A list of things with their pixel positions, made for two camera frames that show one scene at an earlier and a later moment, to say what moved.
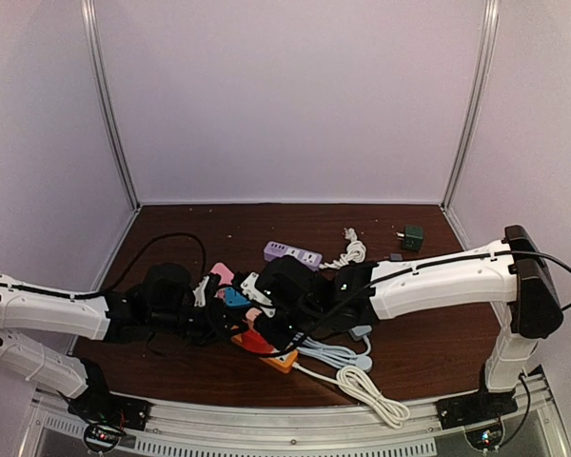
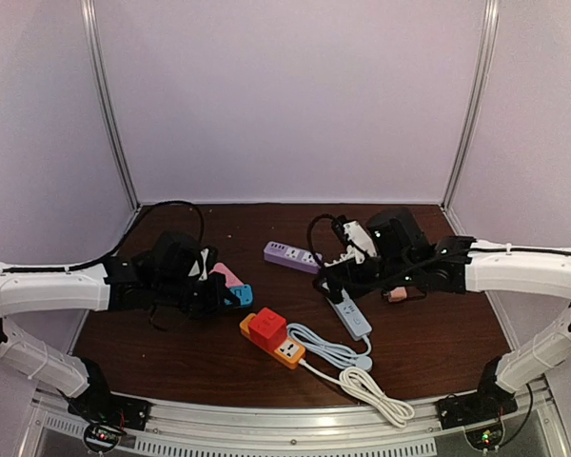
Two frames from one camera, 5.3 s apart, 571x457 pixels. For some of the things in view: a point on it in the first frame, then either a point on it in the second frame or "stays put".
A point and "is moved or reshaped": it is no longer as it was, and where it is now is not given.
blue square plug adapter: [232, 298] stays put
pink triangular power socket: [226, 277] stays put
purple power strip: [273, 249] stays put
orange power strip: [283, 362] is moved or reshaped
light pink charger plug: [250, 315] is moved or reshaped
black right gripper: [278, 340] -> [333, 275]
